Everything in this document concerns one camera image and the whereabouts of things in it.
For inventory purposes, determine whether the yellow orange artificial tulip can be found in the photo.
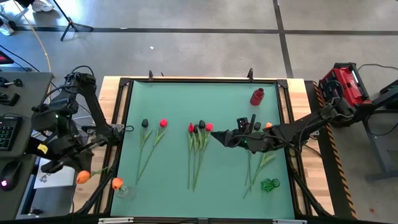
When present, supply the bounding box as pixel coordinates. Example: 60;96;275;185
242;151;277;200

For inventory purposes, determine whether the white printed paper sheet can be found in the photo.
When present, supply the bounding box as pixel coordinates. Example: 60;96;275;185
33;157;77;190

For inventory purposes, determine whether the red bottle vase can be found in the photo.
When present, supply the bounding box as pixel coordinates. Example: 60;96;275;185
249;87;266;107

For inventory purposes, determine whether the black diagonal frame brace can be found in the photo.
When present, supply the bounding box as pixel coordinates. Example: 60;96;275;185
289;167;332;217

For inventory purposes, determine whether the black yellow hazard tape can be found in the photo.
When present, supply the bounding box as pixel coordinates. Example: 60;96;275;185
312;81;358;220

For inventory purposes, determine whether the black aluminium table frame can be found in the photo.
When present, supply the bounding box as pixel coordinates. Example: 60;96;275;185
74;76;332;224

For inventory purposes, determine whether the black knob screw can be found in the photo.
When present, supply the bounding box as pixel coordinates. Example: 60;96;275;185
0;77;24;89

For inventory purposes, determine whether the silver frame bracket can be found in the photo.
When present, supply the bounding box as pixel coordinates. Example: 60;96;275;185
272;218;308;224
98;217;134;224

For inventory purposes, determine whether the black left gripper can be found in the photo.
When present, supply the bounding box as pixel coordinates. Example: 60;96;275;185
36;133;95;174

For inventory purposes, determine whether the person's white shoe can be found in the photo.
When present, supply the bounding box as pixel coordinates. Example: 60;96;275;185
30;0;55;12
0;22;16;37

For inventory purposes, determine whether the black radio power cable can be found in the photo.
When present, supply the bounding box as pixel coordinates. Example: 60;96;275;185
356;63;398;72

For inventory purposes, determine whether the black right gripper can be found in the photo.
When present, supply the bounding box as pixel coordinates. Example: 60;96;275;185
210;113;282;155

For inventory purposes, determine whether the black clamp handle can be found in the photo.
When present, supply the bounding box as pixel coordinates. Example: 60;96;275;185
0;92;21;107

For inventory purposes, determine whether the teal green table mat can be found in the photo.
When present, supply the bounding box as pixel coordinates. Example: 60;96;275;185
110;80;295;220

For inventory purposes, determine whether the grey metal stand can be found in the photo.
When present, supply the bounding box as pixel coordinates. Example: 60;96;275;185
362;79;398;183

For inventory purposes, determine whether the red artificial tulip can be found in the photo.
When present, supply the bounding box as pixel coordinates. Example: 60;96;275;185
244;151;253;189
192;123;215;191
186;123;196;190
136;118;169;185

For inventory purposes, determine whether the red power tool case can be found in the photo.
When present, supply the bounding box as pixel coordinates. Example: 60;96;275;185
317;62;373;106

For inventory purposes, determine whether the black device red display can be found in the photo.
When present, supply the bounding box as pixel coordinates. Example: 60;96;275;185
0;50;15;65

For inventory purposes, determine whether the green glass vase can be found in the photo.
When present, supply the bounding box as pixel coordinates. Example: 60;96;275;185
260;177;281;194

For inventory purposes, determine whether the yellow floor cable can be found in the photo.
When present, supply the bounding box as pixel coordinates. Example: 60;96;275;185
11;0;75;142

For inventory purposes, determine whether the black backlit keyboard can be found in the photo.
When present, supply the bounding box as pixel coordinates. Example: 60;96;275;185
0;116;23;152

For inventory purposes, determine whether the black floor cable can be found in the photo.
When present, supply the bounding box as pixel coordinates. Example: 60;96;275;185
0;45;40;73

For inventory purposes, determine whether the grey side desk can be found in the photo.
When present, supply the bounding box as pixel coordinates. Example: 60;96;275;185
0;72;54;222

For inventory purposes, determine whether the black computer mouse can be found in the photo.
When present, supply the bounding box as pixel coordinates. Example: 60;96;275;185
0;159;22;192

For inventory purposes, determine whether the clear glass vase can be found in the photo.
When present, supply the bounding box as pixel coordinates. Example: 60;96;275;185
115;183;137;199

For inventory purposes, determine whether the black tripod stand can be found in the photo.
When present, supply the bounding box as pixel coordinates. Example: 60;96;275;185
51;0;94;42

